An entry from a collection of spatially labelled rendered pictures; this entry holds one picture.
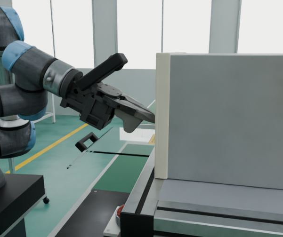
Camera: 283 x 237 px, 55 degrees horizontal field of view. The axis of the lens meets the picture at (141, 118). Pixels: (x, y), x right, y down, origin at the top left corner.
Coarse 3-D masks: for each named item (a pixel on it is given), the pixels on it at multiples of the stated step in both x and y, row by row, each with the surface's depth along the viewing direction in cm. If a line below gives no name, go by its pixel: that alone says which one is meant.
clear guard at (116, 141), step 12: (108, 132) 90; (120, 132) 90; (132, 132) 90; (144, 132) 90; (96, 144) 78; (108, 144) 78; (120, 144) 78; (132, 144) 78; (144, 144) 78; (144, 156) 70
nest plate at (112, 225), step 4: (116, 208) 97; (112, 216) 92; (112, 220) 90; (108, 224) 88; (112, 224) 88; (116, 224) 88; (108, 228) 86; (112, 228) 86; (116, 228) 86; (104, 232) 84; (108, 232) 84; (112, 232) 84; (116, 232) 84; (112, 236) 84; (116, 236) 83
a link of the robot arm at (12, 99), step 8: (0, 88) 62; (8, 88) 63; (16, 88) 63; (0, 96) 61; (8, 96) 62; (16, 96) 63; (24, 96) 64; (32, 96) 64; (40, 96) 65; (8, 104) 62; (16, 104) 63; (24, 104) 64; (32, 104) 66; (40, 104) 67; (8, 112) 64; (16, 112) 65; (24, 112) 67; (32, 112) 67; (40, 112) 69; (32, 120) 70
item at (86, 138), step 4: (92, 132) 90; (88, 136) 87; (92, 136) 89; (96, 136) 90; (80, 140) 82; (84, 140) 84; (92, 140) 90; (96, 140) 89; (76, 144) 81; (80, 144) 81; (84, 144) 82; (80, 148) 81; (84, 148) 81
